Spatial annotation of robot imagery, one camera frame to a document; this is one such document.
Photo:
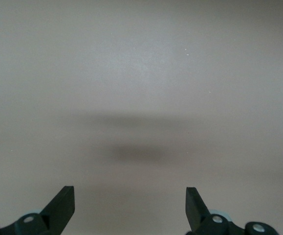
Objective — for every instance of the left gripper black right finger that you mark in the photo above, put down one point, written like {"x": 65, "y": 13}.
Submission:
{"x": 195, "y": 213}

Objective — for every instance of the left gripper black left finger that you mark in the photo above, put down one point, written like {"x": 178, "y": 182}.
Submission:
{"x": 60, "y": 210}

